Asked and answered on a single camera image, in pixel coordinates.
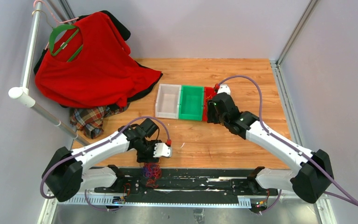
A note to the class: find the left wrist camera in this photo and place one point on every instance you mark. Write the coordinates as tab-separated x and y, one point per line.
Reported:
162	150

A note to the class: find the aluminium frame rail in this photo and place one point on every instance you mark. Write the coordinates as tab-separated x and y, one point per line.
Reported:
276	66

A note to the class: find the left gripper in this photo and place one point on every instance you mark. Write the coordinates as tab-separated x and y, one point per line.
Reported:
149	157

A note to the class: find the plaid shirt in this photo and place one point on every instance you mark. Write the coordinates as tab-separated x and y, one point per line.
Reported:
90	121

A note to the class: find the white clothes rack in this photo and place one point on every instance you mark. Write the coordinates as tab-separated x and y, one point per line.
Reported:
21	93

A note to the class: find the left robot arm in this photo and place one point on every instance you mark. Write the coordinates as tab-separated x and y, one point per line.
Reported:
72	171

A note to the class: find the pink clothes hanger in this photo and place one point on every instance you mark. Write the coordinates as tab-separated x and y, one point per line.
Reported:
47	10

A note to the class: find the white plastic bin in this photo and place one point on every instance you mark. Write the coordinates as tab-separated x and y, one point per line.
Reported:
167	101

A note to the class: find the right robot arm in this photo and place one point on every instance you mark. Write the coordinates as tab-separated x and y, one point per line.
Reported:
309	174

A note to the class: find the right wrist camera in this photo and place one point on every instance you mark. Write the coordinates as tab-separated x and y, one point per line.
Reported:
222	88

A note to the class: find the red plastic bin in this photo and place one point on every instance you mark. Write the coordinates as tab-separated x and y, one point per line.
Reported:
208	95

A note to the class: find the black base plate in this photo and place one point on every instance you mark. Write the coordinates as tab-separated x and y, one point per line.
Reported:
186	186

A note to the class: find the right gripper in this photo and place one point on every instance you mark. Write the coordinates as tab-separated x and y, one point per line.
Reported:
211	118

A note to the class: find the red t-shirt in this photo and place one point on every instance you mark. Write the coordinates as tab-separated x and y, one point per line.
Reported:
74	68

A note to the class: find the green plastic bin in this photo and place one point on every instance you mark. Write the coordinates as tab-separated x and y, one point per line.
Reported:
191	102

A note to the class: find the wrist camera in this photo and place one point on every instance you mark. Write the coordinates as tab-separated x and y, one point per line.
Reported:
222	88
162	150

